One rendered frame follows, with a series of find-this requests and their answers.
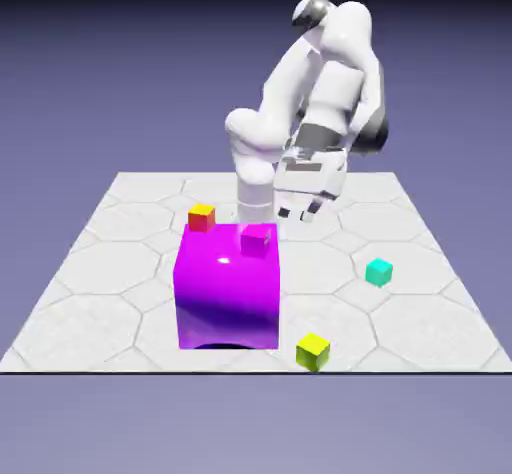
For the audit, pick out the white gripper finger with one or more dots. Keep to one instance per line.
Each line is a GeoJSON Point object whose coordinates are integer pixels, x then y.
{"type": "Point", "coordinates": [284, 206]}
{"type": "Point", "coordinates": [312, 209]}

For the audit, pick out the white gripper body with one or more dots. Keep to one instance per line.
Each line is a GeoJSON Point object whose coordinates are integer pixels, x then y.
{"type": "Point", "coordinates": [308, 178]}

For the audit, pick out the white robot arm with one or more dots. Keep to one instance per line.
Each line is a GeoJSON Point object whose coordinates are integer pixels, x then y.
{"type": "Point", "coordinates": [280, 98]}

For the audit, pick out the small magenta cube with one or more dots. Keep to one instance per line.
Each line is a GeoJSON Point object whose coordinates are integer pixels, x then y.
{"type": "Point", "coordinates": [256, 240]}

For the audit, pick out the small orange cube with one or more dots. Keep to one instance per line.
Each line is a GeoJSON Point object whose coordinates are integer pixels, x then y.
{"type": "Point", "coordinates": [202, 218]}

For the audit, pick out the small cyan cube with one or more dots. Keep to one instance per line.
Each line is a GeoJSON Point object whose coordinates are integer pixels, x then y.
{"type": "Point", "coordinates": [379, 272]}

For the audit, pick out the small yellow cube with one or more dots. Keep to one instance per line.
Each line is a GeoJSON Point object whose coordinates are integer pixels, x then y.
{"type": "Point", "coordinates": [312, 352]}

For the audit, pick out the large magenta box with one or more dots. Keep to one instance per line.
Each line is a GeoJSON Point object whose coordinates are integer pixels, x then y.
{"type": "Point", "coordinates": [227, 282]}

